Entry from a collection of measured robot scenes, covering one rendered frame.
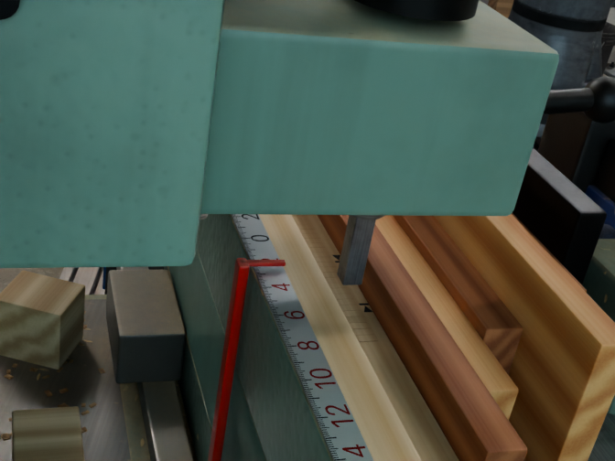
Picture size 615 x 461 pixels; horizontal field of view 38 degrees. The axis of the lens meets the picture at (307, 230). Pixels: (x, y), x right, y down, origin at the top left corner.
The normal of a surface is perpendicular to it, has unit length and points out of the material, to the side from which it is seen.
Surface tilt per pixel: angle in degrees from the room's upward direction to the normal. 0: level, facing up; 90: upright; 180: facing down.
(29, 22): 90
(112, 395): 0
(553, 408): 90
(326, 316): 0
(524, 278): 90
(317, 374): 0
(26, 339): 90
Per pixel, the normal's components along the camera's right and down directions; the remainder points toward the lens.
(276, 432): -0.95, 0.00
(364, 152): 0.27, 0.50
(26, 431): 0.15, -0.87
